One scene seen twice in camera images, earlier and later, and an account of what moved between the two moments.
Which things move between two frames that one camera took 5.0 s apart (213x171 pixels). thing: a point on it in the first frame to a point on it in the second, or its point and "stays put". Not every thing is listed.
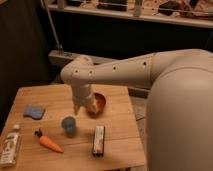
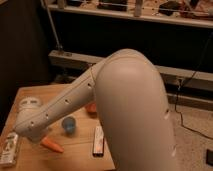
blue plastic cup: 69,124 stays put
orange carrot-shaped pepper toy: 47,143 stays put
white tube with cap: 10,146 stays put
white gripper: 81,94 to 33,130
